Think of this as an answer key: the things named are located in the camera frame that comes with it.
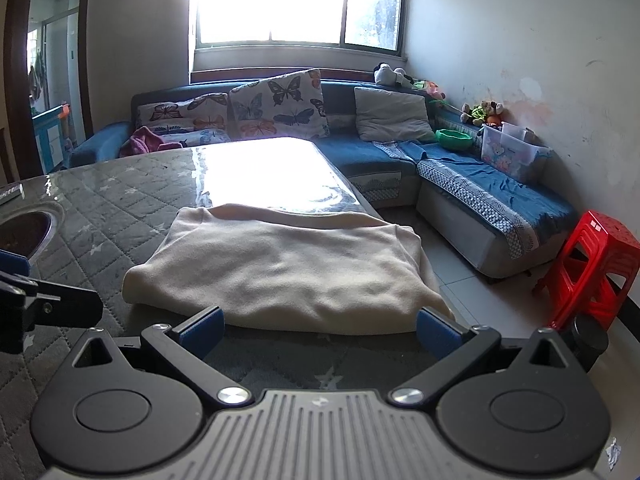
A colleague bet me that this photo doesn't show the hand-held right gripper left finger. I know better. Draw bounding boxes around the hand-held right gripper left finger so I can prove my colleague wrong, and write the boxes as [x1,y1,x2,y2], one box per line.
[71,305,255,407]

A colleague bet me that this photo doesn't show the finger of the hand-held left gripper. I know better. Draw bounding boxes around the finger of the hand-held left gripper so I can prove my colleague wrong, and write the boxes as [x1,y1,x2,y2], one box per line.
[0,248,30,276]
[0,270,104,329]

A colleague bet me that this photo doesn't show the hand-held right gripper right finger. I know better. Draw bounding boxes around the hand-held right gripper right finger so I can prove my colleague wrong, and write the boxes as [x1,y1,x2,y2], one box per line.
[390,306,588,406]

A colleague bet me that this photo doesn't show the beige sweater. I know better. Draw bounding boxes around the beige sweater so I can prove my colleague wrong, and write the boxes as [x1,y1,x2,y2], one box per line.
[122,203,456,336]

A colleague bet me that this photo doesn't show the dark round tray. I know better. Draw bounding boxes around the dark round tray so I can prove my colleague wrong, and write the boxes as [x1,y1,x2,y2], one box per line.
[0,202,65,261]

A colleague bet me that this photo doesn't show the grey quilted table cover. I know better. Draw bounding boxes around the grey quilted table cover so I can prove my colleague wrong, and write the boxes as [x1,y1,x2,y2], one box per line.
[0,137,451,480]

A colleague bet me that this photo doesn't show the blue and white toy cabinet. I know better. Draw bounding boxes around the blue and white toy cabinet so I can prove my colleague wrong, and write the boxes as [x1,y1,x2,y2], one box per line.
[32,102,71,173]

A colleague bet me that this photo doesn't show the blue sofa cover patterned trim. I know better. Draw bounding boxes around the blue sofa cover patterned trim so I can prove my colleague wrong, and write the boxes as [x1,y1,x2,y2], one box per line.
[375,140,578,261]

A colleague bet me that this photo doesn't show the red plastic stool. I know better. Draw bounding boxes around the red plastic stool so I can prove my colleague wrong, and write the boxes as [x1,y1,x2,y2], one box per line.
[532,210,640,331]

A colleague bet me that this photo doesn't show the pink cloth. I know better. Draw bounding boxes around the pink cloth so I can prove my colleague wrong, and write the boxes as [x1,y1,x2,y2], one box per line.
[120,126,186,157]

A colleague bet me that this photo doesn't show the clear plastic storage box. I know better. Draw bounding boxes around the clear plastic storage box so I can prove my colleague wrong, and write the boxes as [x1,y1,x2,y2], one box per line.
[481,122,551,184]

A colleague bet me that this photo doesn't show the flat butterfly print pillow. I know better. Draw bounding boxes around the flat butterfly print pillow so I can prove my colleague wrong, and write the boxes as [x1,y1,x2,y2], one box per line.
[160,128,232,147]

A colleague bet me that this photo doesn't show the green plastic bowl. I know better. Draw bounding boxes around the green plastic bowl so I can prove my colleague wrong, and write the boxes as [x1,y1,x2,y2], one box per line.
[435,129,474,151]

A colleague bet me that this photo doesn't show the blue corner sofa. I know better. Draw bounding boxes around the blue corner sofa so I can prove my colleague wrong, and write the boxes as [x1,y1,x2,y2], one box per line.
[70,77,581,278]

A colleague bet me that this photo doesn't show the white paper scrap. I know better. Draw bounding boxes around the white paper scrap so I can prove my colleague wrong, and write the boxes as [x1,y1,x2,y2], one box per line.
[604,438,623,471]

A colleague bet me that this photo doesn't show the small butterfly print pillow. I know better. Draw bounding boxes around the small butterfly print pillow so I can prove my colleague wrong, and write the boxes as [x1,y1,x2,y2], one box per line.
[136,92,232,136]

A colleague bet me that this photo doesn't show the grey pillow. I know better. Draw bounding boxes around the grey pillow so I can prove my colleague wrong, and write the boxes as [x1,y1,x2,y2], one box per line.
[354,86,437,142]

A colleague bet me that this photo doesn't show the brown and green plush toys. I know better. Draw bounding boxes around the brown and green plush toys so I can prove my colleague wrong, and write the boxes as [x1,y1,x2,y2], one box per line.
[460,101,505,127]

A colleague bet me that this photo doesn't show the large butterfly print pillow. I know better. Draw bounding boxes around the large butterfly print pillow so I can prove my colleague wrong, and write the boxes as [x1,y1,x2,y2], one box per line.
[229,68,331,142]

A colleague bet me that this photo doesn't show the colourful toys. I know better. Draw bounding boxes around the colourful toys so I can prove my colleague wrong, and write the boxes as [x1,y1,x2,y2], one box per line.
[412,79,446,101]

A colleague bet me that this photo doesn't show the panda plush toy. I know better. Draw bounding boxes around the panda plush toy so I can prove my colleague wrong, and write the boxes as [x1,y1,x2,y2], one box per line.
[374,62,413,87]

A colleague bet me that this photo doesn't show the window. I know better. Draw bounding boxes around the window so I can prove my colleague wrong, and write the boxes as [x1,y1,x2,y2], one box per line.
[192,0,406,56]

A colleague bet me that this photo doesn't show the brown door frame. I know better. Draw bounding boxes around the brown door frame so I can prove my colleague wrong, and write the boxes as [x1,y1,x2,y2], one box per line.
[0,0,93,181]

